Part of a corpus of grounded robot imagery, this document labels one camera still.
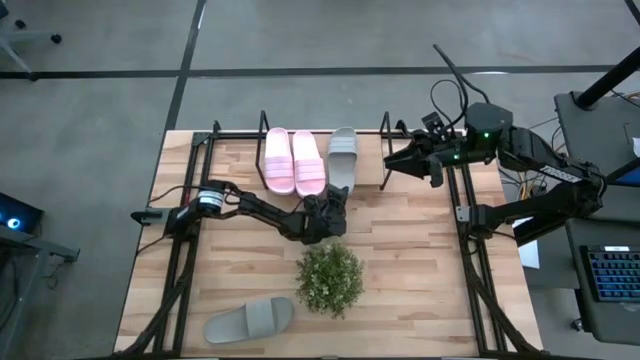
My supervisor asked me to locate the grey rubber slide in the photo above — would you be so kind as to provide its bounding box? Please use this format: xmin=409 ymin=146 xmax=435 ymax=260
xmin=326 ymin=125 xmax=360 ymax=196
xmin=202 ymin=296 xmax=297 ymax=345

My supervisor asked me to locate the grey metal side table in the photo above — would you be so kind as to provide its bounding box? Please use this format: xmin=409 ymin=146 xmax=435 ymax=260
xmin=0 ymin=223 xmax=82 ymax=360

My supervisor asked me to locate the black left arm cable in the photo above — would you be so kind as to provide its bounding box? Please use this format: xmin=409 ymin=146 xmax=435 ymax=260
xmin=148 ymin=182 xmax=241 ymax=207

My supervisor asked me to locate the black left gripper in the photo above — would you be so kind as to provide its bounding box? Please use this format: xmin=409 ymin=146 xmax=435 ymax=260
xmin=299 ymin=185 xmax=350 ymax=245

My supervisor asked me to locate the black aluminium table frame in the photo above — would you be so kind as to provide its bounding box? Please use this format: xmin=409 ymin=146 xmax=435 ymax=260
xmin=112 ymin=119 xmax=546 ymax=359

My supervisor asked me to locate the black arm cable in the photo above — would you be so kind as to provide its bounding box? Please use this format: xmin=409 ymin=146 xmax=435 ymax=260
xmin=428 ymin=43 xmax=495 ymax=132
xmin=148 ymin=182 xmax=241 ymax=207

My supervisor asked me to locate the grey desk with keyboard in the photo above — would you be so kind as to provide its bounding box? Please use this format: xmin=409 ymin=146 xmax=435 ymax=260
xmin=564 ymin=217 xmax=640 ymax=346

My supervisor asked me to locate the backlit black keyboard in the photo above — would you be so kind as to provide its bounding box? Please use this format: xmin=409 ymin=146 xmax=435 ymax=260
xmin=579 ymin=244 xmax=640 ymax=304

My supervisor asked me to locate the green plant in black pot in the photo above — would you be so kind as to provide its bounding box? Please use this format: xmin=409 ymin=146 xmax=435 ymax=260
xmin=294 ymin=238 xmax=367 ymax=321

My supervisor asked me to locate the wooden shelf with black frame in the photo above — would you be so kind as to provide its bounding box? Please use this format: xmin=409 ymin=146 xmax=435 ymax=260
xmin=254 ymin=110 xmax=412 ymax=193

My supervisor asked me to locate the black round pole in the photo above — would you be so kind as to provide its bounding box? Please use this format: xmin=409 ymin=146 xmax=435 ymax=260
xmin=573 ymin=45 xmax=640 ymax=111

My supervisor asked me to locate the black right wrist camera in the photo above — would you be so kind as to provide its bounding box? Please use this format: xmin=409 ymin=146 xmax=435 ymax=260
xmin=420 ymin=111 xmax=447 ymax=137

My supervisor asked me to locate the pink rubber slide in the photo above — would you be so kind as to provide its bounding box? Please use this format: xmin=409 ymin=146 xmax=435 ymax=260
xmin=263 ymin=126 xmax=297 ymax=197
xmin=291 ymin=130 xmax=328 ymax=199

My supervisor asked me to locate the black laptop with blue screen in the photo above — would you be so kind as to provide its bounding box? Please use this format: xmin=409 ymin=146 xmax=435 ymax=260
xmin=603 ymin=157 xmax=640 ymax=189

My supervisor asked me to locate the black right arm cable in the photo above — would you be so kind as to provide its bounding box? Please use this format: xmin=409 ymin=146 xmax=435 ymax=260
xmin=428 ymin=43 xmax=495 ymax=132

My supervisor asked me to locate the white paper sheet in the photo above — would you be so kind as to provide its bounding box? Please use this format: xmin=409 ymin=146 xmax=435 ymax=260
xmin=512 ymin=217 xmax=542 ymax=270

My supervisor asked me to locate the yellow cable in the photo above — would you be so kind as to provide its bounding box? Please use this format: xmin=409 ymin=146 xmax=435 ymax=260
xmin=517 ymin=167 xmax=539 ymax=200

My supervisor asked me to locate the grey desk with pole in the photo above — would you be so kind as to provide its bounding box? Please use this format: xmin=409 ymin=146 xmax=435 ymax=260
xmin=553 ymin=90 xmax=640 ymax=224

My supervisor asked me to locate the black computer with blue light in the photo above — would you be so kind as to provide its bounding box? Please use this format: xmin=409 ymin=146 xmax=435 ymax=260
xmin=0 ymin=191 xmax=45 ymax=236

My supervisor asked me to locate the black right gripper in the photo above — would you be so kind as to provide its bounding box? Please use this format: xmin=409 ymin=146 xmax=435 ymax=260
xmin=383 ymin=128 xmax=470 ymax=190

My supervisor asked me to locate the grey chair base with casters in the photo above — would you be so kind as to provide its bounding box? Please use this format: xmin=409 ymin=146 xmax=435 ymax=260
xmin=0 ymin=0 xmax=64 ymax=82

